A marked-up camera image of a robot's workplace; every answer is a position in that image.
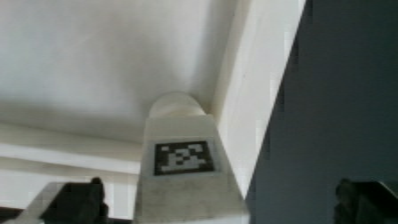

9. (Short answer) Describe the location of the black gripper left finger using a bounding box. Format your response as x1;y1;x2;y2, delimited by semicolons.
11;177;112;224

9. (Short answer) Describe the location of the white table leg with tag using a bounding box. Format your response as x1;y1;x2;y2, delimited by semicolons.
133;92;251;224

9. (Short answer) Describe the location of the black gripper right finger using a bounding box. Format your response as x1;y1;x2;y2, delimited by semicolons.
334;179;398;224

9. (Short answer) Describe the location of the white square tabletop panel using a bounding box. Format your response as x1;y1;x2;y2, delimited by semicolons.
0;0;306;218

